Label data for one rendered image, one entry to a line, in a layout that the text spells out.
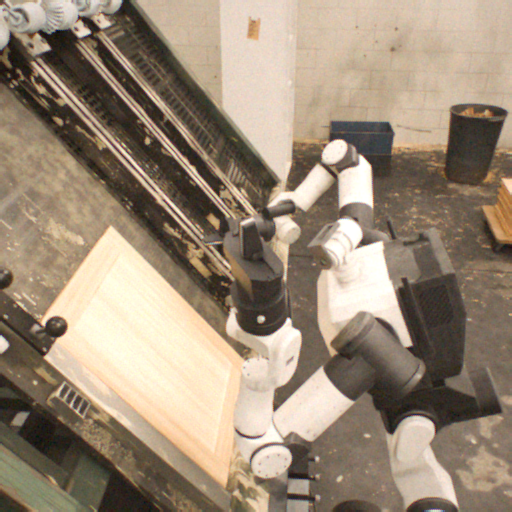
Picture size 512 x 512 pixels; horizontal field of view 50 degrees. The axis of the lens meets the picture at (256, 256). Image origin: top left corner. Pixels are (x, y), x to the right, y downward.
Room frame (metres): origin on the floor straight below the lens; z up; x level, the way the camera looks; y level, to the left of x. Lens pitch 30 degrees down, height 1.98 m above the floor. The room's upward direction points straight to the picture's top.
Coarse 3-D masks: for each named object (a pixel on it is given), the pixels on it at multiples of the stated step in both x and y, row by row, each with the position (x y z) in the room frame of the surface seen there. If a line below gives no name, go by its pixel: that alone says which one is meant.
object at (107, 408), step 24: (24, 360) 0.78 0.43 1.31; (48, 360) 0.77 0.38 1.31; (72, 360) 0.81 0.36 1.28; (72, 384) 0.77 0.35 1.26; (96, 384) 0.80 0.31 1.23; (96, 408) 0.77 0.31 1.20; (120, 408) 0.79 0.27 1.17; (120, 432) 0.76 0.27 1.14; (144, 432) 0.78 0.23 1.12; (144, 456) 0.76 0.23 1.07; (168, 456) 0.77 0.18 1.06; (168, 480) 0.75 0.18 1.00; (192, 480) 0.76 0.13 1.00; (216, 504) 0.75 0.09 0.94
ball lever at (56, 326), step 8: (48, 320) 0.74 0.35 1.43; (56, 320) 0.74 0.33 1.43; (64, 320) 0.74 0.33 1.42; (32, 328) 0.79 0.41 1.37; (40, 328) 0.78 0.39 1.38; (48, 328) 0.73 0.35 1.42; (56, 328) 0.73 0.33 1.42; (64, 328) 0.73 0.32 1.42; (40, 336) 0.79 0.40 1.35; (56, 336) 0.72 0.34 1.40
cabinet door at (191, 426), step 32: (96, 256) 1.14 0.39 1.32; (128, 256) 1.23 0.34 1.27; (64, 288) 0.99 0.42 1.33; (96, 288) 1.05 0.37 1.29; (128, 288) 1.13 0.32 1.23; (160, 288) 1.23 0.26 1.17; (96, 320) 0.97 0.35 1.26; (128, 320) 1.04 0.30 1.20; (160, 320) 1.13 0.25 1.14; (192, 320) 1.22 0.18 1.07; (96, 352) 0.89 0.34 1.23; (128, 352) 0.96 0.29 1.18; (160, 352) 1.03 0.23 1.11; (192, 352) 1.12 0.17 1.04; (224, 352) 1.21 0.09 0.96; (128, 384) 0.88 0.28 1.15; (160, 384) 0.94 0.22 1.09; (192, 384) 1.02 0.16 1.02; (224, 384) 1.11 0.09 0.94; (160, 416) 0.86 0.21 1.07; (192, 416) 0.93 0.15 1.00; (224, 416) 1.00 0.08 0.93; (192, 448) 0.85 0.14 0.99; (224, 448) 0.91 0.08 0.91; (224, 480) 0.83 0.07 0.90
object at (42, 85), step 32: (32, 64) 1.50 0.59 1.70; (32, 96) 1.50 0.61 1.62; (64, 96) 1.50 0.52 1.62; (64, 128) 1.49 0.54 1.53; (96, 128) 1.52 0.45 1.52; (96, 160) 1.49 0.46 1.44; (128, 160) 1.52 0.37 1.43; (128, 192) 1.48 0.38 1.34; (160, 192) 1.52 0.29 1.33; (160, 224) 1.47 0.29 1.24; (192, 256) 1.46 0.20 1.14; (224, 288) 1.45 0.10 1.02
